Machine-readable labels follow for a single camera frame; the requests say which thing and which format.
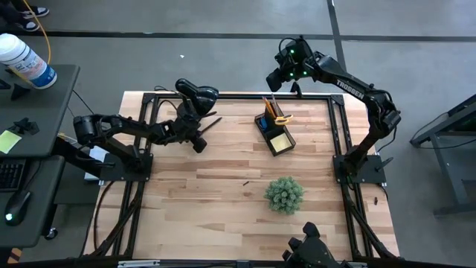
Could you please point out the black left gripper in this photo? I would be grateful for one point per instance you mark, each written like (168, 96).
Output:
(187, 128)

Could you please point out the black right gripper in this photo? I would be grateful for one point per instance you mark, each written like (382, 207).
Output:
(275, 80)

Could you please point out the black ballpoint pen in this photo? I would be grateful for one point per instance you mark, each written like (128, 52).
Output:
(213, 123)

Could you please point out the natural wood pencil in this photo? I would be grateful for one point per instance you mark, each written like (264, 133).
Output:
(275, 102)

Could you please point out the blue eraser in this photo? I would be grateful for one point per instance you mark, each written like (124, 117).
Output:
(263, 123)

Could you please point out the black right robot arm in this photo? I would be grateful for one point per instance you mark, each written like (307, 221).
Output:
(349, 89)

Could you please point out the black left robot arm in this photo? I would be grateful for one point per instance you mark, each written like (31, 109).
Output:
(126, 128)

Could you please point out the black mesh desk organizer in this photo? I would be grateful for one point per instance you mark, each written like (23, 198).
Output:
(279, 128)

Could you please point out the black desk lamp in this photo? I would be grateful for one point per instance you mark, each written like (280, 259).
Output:
(202, 95)

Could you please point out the green succulent in patterned pot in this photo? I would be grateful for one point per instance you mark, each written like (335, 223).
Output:
(284, 195)

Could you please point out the black side desk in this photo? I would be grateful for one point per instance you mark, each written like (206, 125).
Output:
(41, 111)

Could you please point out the black jointed device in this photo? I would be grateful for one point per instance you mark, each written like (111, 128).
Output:
(312, 249)

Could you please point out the black metal side table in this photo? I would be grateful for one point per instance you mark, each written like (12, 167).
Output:
(446, 123)

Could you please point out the black clamp piece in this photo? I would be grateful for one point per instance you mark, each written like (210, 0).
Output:
(26, 126)

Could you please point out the white wipes canister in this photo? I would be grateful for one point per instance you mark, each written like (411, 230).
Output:
(26, 61)

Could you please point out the black caster wheel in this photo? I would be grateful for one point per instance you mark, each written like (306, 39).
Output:
(51, 233)

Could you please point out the green sticky note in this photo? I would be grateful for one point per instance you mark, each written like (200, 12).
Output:
(8, 141)

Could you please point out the person's shoe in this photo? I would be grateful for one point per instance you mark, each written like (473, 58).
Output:
(28, 26)
(35, 12)

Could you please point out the black keyboard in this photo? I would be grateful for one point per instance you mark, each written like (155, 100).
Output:
(11, 175)

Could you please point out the black computer mouse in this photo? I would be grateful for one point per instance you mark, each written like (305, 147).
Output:
(16, 206)

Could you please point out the person's leg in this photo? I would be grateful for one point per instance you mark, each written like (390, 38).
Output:
(7, 13)

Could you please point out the black clamp mount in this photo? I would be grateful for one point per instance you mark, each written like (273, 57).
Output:
(296, 90)

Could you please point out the black aluminium table frame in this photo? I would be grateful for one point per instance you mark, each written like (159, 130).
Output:
(241, 96)

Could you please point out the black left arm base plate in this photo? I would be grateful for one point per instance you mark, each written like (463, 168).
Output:
(122, 175)

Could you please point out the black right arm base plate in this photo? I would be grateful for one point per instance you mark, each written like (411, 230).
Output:
(372, 173)

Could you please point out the silver metal bracket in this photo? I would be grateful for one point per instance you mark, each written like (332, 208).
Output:
(357, 265)
(139, 264)

